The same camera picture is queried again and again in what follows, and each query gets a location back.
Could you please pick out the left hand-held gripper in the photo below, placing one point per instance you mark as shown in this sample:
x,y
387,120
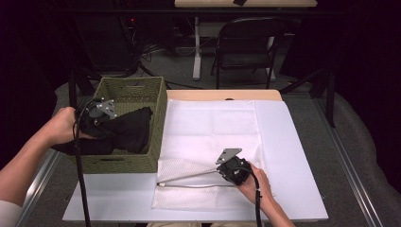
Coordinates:
x,y
101,113

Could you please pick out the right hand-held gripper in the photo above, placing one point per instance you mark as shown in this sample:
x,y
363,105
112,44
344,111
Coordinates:
x,y
236,170

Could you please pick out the black cloth garment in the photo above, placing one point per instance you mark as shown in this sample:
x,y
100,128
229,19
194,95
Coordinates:
x,y
129,132

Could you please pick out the green woven basket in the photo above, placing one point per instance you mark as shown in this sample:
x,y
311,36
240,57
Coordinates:
x,y
132,91

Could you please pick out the white mesh laundry bag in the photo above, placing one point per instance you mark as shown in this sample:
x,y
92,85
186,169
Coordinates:
x,y
201,135

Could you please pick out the person's right hand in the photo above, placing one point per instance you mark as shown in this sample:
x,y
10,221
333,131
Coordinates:
x,y
258,186

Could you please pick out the person's left hand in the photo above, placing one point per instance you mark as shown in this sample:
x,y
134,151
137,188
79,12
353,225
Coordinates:
x,y
64,126

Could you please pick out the white board sheet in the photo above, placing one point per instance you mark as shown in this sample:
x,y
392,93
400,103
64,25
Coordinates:
x,y
293,142

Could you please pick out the angled black metal stand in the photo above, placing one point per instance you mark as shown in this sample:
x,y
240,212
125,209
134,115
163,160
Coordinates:
x,y
330,101

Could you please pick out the wooden desk with white legs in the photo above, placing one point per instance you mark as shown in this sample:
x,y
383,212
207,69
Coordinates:
x,y
197,47

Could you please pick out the black folding chair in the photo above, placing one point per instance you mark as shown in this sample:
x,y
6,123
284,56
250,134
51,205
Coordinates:
x,y
249,47

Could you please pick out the person's white sleeve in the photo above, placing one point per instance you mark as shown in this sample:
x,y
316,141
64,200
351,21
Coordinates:
x,y
9,214

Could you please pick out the small black object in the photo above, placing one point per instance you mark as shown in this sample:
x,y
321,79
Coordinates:
x,y
240,2

